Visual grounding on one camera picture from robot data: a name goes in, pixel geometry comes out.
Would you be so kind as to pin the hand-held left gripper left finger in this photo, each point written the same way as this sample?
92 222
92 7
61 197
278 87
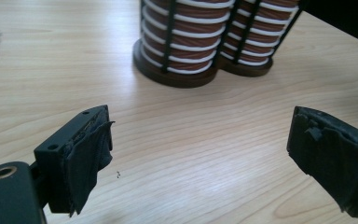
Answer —
74 155

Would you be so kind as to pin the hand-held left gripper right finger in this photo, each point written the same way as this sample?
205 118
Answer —
332 155

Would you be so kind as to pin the stack of brown paper cups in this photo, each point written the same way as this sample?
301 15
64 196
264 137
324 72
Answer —
192 40
261 34

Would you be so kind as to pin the dark curtain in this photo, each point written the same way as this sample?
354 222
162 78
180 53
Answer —
345 15

